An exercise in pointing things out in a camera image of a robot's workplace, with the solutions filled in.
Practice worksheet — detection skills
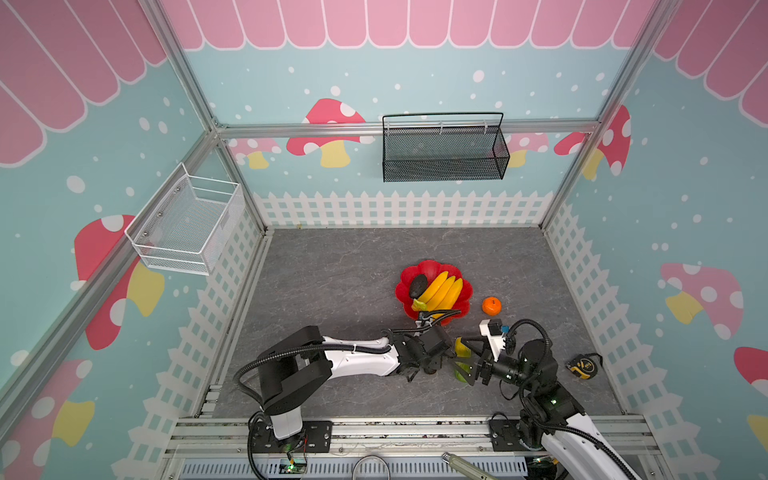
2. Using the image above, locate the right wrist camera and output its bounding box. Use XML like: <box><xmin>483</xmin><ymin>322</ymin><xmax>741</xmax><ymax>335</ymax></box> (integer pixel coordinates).
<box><xmin>479</xmin><ymin>319</ymin><xmax>509</xmax><ymax>361</ymax></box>

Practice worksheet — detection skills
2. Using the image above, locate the dark avocado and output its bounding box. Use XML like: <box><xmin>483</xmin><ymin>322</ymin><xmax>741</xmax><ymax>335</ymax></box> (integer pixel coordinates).
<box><xmin>409</xmin><ymin>274</ymin><xmax>429</xmax><ymax>299</ymax></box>

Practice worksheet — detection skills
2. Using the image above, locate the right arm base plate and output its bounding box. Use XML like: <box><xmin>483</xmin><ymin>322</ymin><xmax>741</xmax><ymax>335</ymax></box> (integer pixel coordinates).
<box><xmin>488</xmin><ymin>418</ymin><xmax>542</xmax><ymax>452</ymax></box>

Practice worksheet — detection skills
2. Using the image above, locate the black mesh wall basket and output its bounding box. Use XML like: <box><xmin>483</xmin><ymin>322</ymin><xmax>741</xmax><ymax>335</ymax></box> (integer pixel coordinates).
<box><xmin>381</xmin><ymin>112</ymin><xmax>511</xmax><ymax>182</ymax></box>

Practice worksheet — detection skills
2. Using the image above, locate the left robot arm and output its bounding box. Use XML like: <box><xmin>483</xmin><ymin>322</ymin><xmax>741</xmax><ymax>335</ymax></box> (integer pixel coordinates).
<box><xmin>233</xmin><ymin>324</ymin><xmax>453</xmax><ymax>441</ymax></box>

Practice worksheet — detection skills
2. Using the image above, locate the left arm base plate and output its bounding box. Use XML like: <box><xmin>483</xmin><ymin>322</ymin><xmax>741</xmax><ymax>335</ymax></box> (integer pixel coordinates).
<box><xmin>247</xmin><ymin>420</ymin><xmax>334</xmax><ymax>454</ymax></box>

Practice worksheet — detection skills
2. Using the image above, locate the yellow black tape measure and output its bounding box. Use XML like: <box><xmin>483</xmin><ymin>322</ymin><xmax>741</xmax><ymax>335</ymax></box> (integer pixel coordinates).
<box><xmin>566</xmin><ymin>352</ymin><xmax>603</xmax><ymax>380</ymax></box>

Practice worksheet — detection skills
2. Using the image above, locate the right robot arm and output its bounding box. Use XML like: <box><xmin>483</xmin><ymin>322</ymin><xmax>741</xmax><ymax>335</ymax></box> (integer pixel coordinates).
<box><xmin>454</xmin><ymin>337</ymin><xmax>639</xmax><ymax>479</ymax></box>

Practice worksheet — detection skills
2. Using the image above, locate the red flower-shaped bowl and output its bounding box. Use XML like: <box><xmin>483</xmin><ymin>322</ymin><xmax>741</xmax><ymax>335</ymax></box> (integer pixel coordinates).
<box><xmin>394</xmin><ymin>260</ymin><xmax>473</xmax><ymax>325</ymax></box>

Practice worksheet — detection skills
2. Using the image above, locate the yellow green mango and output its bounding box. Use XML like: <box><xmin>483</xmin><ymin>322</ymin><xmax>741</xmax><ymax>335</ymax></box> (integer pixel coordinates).
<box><xmin>453</xmin><ymin>337</ymin><xmax>475</xmax><ymax>385</ymax></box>

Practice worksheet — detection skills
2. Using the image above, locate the white wire wall basket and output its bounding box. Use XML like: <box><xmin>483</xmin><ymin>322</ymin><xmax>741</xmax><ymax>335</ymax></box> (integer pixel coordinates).
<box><xmin>125</xmin><ymin>164</ymin><xmax>245</xmax><ymax>276</ymax></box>

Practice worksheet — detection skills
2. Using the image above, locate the yellow banana bunch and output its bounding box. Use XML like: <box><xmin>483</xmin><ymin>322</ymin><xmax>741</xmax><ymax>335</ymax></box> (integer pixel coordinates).
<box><xmin>411</xmin><ymin>271</ymin><xmax>464</xmax><ymax>312</ymax></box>

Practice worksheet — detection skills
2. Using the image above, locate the orange fake fruit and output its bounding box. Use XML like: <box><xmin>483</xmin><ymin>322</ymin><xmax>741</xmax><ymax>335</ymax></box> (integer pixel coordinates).
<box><xmin>481</xmin><ymin>297</ymin><xmax>502</xmax><ymax>317</ymax></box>

